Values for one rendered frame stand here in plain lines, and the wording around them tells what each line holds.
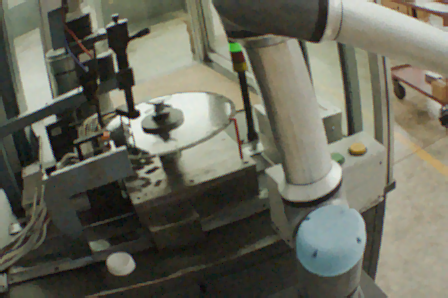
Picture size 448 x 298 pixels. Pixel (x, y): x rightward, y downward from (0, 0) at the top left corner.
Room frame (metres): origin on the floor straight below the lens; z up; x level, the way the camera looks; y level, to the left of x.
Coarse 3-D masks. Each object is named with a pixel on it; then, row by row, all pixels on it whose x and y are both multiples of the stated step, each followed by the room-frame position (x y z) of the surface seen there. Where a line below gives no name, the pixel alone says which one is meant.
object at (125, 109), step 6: (132, 90) 1.07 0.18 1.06; (126, 96) 1.06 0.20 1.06; (132, 96) 1.06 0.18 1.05; (126, 102) 1.06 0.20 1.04; (132, 102) 1.06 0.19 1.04; (120, 108) 1.10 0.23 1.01; (126, 108) 1.09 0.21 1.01; (132, 108) 1.06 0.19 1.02; (138, 108) 1.06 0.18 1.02; (120, 114) 1.09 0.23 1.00; (126, 114) 1.07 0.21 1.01; (132, 114) 1.05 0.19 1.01; (138, 114) 1.06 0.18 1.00; (120, 120) 1.09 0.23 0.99; (132, 120) 1.05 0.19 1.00
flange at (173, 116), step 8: (152, 112) 1.12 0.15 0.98; (168, 112) 1.10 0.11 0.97; (176, 112) 1.12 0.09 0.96; (144, 120) 1.12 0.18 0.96; (152, 120) 1.10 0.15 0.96; (160, 120) 1.09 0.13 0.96; (168, 120) 1.08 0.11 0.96; (176, 120) 1.08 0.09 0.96; (144, 128) 1.08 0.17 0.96; (152, 128) 1.06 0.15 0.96; (160, 128) 1.06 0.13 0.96; (168, 128) 1.06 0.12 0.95
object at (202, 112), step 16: (176, 96) 1.26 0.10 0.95; (192, 96) 1.23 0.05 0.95; (208, 96) 1.21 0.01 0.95; (192, 112) 1.13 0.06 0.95; (208, 112) 1.11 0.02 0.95; (224, 112) 1.09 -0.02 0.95; (112, 128) 1.14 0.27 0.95; (176, 128) 1.05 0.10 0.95; (192, 128) 1.04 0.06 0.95; (208, 128) 1.02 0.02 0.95; (112, 144) 1.04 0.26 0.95; (128, 144) 1.02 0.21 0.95; (144, 144) 1.00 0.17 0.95; (160, 144) 0.99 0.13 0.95; (176, 144) 0.97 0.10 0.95
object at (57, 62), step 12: (96, 48) 1.71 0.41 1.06; (108, 48) 1.78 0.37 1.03; (48, 60) 1.70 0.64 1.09; (60, 60) 1.65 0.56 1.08; (72, 60) 1.65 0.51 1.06; (60, 72) 1.66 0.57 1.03; (72, 72) 1.65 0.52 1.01; (60, 84) 1.67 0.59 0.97; (72, 84) 1.65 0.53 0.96; (108, 96) 1.78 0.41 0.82; (84, 108) 1.69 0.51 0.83; (108, 108) 1.76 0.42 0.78
